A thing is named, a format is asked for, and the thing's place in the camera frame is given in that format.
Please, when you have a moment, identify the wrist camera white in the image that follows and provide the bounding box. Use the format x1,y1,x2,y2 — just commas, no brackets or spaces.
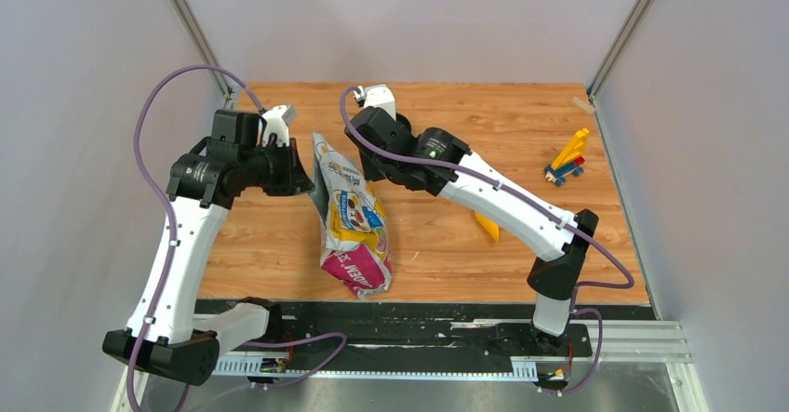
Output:
354,84,396,119
260,104,297,148

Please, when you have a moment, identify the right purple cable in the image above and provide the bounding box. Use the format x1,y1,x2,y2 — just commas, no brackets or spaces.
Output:
340,86,636,397

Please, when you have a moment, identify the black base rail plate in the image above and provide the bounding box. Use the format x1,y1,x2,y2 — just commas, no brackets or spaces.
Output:
196,298,658,377

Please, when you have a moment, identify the colourful toy block figure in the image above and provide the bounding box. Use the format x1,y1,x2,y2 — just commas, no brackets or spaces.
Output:
544,127,590,187

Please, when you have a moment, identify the aluminium frame post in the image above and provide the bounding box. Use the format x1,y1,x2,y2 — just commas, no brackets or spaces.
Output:
153,0,234,96
586,0,655,104

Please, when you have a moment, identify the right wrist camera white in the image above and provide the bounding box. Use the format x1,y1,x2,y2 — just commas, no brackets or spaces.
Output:
354,84,396,119

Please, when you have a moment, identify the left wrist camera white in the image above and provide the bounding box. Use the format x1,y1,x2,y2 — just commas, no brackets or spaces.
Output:
260,104,297,148

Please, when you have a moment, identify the pet food bag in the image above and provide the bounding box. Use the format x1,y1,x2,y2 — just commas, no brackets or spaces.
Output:
310,132,393,299

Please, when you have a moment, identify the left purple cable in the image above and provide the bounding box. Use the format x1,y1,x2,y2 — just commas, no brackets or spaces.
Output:
125,65,350,412

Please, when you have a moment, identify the left aluminium frame post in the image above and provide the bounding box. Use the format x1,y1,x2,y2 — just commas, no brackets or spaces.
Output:
153,0,234,96

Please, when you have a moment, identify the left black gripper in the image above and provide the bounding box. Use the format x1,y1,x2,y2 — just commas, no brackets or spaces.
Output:
239,137,315,195

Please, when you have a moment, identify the right aluminium frame post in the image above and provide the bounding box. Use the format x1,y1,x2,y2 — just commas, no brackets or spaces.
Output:
586,0,655,104

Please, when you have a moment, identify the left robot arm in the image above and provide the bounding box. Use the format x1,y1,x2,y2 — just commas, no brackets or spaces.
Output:
102,105,314,386

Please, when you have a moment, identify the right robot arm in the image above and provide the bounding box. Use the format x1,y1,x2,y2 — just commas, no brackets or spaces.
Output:
346,107,598,354

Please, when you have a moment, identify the yellow plastic scoop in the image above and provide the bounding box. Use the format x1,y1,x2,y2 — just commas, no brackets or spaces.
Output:
474,212,501,243

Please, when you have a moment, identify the purple cable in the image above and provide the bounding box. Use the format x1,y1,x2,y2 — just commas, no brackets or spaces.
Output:
125,65,350,412
340,86,636,397

